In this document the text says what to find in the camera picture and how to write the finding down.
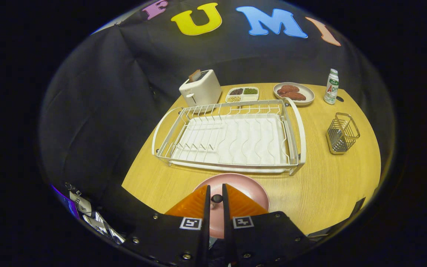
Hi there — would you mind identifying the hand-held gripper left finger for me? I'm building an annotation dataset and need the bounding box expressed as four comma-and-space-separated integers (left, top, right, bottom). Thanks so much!
126, 185, 211, 267

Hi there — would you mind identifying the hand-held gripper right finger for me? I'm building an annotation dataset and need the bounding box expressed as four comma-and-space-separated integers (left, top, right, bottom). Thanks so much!
222, 184, 316, 267

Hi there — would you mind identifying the pink plate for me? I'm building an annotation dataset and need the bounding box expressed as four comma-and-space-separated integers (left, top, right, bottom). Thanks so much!
193, 173, 270, 240

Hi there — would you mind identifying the white wire dish rack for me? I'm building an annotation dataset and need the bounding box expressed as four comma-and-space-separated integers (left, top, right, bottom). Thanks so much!
152, 97, 307, 176

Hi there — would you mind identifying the metal wire basket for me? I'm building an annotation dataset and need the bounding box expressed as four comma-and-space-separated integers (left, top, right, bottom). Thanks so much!
326, 112, 361, 155

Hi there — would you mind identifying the beige round dish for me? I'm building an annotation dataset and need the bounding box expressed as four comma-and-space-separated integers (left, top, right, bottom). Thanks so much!
273, 82, 315, 106

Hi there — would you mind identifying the white divided tray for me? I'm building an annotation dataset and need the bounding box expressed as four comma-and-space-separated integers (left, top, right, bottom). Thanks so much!
225, 86, 259, 103

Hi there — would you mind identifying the cream toaster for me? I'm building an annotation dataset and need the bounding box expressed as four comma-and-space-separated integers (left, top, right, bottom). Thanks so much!
179, 69, 222, 108

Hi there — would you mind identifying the black backdrop cloth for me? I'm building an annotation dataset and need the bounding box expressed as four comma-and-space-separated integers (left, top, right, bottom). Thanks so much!
39, 0, 395, 238

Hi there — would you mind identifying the white drink bottle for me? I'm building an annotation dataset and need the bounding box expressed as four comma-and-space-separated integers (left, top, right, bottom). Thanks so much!
324, 69, 339, 105

